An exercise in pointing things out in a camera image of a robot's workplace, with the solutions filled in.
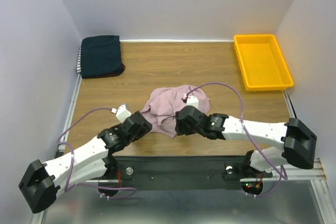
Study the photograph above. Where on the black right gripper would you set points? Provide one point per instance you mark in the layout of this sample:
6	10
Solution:
182	122

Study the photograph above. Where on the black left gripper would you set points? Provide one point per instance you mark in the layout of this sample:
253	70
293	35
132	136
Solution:
146	128

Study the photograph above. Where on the pink tank top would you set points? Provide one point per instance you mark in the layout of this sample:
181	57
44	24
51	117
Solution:
162	106

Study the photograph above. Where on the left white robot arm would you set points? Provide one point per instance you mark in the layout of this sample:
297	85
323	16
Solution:
43	182

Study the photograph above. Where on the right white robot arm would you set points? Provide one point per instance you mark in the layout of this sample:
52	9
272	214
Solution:
290	143

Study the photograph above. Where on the folded dark red tank top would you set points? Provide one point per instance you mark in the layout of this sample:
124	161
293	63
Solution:
117	72

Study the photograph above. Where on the folded navy tank top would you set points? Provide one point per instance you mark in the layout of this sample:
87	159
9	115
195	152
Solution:
100	55

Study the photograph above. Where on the folded striped tank top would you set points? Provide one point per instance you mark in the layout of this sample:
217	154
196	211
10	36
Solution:
78	64

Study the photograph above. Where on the yellow plastic bin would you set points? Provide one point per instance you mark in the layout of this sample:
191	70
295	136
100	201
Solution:
262	65

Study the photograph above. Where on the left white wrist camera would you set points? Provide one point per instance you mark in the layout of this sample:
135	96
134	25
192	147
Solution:
122	112

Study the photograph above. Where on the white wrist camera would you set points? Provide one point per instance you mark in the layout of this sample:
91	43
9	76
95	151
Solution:
122	112
190	100

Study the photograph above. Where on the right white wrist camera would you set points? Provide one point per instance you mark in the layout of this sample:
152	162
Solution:
190	100

